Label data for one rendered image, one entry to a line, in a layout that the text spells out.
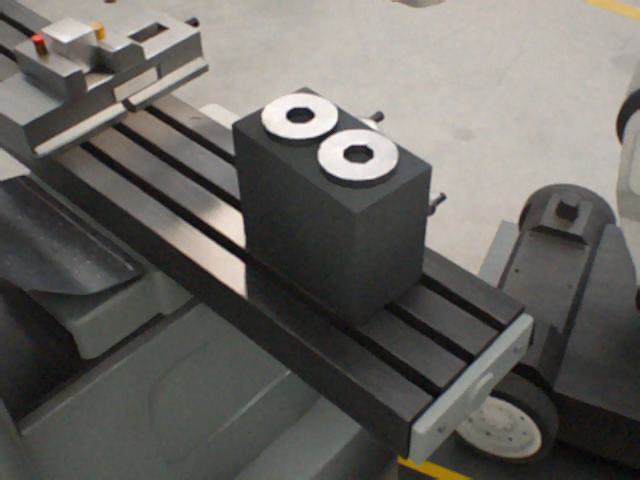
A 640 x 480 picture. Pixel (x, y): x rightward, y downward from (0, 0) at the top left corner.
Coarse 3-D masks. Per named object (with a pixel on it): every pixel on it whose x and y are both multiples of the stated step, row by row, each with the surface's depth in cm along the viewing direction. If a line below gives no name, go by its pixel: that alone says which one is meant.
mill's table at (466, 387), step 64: (0, 0) 158; (0, 64) 141; (128, 128) 128; (192, 128) 127; (64, 192) 127; (128, 192) 116; (192, 192) 116; (192, 256) 107; (256, 256) 106; (256, 320) 102; (320, 320) 98; (384, 320) 98; (448, 320) 98; (512, 320) 99; (320, 384) 99; (384, 384) 91; (448, 384) 92
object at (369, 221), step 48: (288, 96) 98; (240, 144) 97; (288, 144) 93; (336, 144) 91; (384, 144) 91; (240, 192) 103; (288, 192) 93; (336, 192) 87; (384, 192) 87; (288, 240) 99; (336, 240) 90; (384, 240) 91; (336, 288) 96; (384, 288) 97
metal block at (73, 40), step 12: (60, 24) 123; (72, 24) 123; (48, 36) 122; (60, 36) 121; (72, 36) 121; (84, 36) 122; (48, 48) 124; (60, 48) 121; (72, 48) 121; (84, 48) 123; (96, 48) 124; (72, 60) 122; (84, 60) 124; (96, 60) 125; (84, 72) 125
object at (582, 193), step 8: (552, 184) 174; (560, 184) 173; (568, 184) 172; (536, 192) 175; (544, 192) 173; (560, 192) 170; (576, 192) 170; (584, 192) 170; (592, 192) 170; (528, 200) 176; (584, 200) 168; (592, 200) 169; (600, 200) 170; (528, 208) 175; (600, 208) 169; (608, 208) 170; (520, 216) 178; (608, 216) 169; (520, 224) 179; (616, 224) 173
